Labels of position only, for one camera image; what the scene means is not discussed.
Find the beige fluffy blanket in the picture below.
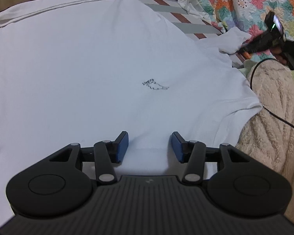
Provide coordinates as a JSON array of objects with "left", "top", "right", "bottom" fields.
[{"left": 236, "top": 60, "right": 294, "bottom": 222}]

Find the white t-shirt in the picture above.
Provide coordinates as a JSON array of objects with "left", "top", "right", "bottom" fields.
[{"left": 0, "top": 0, "right": 262, "bottom": 226}]

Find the right hand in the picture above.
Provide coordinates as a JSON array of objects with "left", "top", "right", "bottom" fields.
[{"left": 270, "top": 46, "right": 287, "bottom": 65}]

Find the checkered plush bed blanket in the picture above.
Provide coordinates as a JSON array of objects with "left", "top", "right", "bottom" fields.
[{"left": 0, "top": 0, "right": 248, "bottom": 128}]

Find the black cable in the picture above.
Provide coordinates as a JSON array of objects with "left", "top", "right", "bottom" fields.
[{"left": 249, "top": 58, "right": 294, "bottom": 135}]

